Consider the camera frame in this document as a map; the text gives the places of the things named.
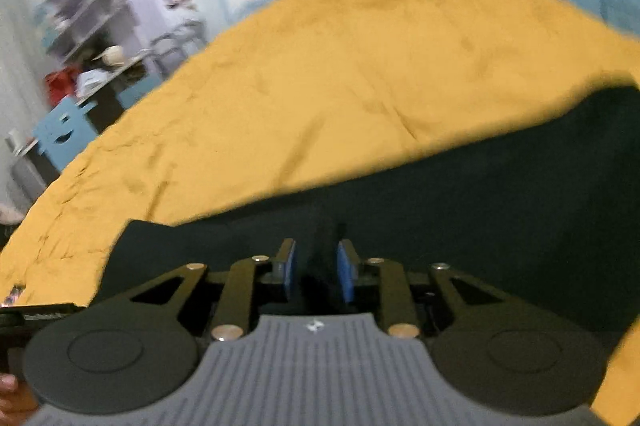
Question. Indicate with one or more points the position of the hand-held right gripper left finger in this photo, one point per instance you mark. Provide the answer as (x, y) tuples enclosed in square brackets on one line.
[(289, 273)]

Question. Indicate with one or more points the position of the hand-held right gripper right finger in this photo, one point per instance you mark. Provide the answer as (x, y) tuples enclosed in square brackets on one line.
[(345, 276)]

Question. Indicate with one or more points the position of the black pants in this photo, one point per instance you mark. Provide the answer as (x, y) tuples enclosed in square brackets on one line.
[(500, 216)]

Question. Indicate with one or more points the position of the person's left hand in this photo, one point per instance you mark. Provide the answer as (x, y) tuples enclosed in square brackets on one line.
[(12, 398)]

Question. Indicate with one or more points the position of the blue chair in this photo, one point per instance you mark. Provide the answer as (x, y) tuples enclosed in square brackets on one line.
[(62, 134)]

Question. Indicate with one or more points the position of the yellow blanket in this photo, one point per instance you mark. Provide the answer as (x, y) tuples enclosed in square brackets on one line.
[(325, 81)]

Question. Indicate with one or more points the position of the red bag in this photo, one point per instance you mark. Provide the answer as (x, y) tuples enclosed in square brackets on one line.
[(61, 85)]

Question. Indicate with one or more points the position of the white round helmet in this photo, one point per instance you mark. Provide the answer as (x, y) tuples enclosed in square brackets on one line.
[(114, 55)]

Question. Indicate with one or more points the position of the metal frame chair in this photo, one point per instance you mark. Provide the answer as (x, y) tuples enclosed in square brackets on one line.
[(180, 44)]

